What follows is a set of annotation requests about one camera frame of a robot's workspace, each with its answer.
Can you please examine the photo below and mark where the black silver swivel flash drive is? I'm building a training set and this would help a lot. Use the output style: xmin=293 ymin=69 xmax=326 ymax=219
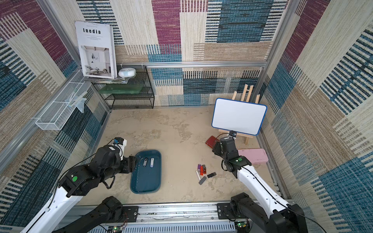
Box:
xmin=143 ymin=158 xmax=148 ymax=167

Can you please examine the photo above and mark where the dark grey flash drive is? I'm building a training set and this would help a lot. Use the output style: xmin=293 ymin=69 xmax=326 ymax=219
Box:
xmin=199 ymin=176 xmax=207 ymax=185

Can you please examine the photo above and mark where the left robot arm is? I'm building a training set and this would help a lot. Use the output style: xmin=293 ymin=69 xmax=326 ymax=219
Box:
xmin=22 ymin=145 xmax=137 ymax=233

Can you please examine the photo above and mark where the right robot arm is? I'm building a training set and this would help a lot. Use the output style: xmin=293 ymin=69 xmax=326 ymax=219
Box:
xmin=212 ymin=136 xmax=308 ymax=233

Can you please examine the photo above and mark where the teal plastic storage tray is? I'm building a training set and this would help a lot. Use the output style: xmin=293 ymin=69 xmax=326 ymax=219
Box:
xmin=130 ymin=150 xmax=162 ymax=194

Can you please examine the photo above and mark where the red leather wallet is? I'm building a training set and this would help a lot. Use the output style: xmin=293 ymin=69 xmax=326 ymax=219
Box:
xmin=205 ymin=136 xmax=219 ymax=149

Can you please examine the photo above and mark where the pink pencil case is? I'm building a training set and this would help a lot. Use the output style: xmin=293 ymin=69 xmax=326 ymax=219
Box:
xmin=238 ymin=149 xmax=269 ymax=164

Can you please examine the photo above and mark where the blue-framed whiteboard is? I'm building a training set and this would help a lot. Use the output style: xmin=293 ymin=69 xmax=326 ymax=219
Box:
xmin=211 ymin=98 xmax=268 ymax=136

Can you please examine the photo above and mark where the wooden easel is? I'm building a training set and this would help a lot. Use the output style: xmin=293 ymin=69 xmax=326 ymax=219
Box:
xmin=218 ymin=83 xmax=261 ymax=145

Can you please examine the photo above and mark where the white round device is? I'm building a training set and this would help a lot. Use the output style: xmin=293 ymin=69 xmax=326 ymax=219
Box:
xmin=118 ymin=68 xmax=137 ymax=78

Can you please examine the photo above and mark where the Inedia magazine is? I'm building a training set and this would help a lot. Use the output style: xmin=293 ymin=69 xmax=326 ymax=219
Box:
xmin=75 ymin=21 xmax=117 ymax=79

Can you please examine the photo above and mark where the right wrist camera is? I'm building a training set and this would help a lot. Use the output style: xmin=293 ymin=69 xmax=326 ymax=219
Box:
xmin=229 ymin=131 xmax=237 ymax=138

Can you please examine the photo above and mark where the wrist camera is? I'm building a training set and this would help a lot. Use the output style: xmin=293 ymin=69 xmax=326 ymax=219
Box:
xmin=113 ymin=137 xmax=127 ymax=160
xmin=229 ymin=131 xmax=237 ymax=138

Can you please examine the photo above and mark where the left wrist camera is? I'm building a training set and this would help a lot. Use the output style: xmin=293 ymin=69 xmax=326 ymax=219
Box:
xmin=113 ymin=137 xmax=127 ymax=160

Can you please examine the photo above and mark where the black wire shelf rack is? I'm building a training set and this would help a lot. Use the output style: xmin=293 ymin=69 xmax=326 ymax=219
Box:
xmin=92 ymin=66 xmax=155 ymax=110

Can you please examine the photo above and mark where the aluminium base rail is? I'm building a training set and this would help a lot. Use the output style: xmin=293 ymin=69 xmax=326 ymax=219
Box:
xmin=49 ymin=199 xmax=298 ymax=233

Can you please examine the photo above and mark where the white wire basket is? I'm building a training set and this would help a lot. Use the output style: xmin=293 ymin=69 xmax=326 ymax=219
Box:
xmin=36 ymin=82 xmax=91 ymax=131

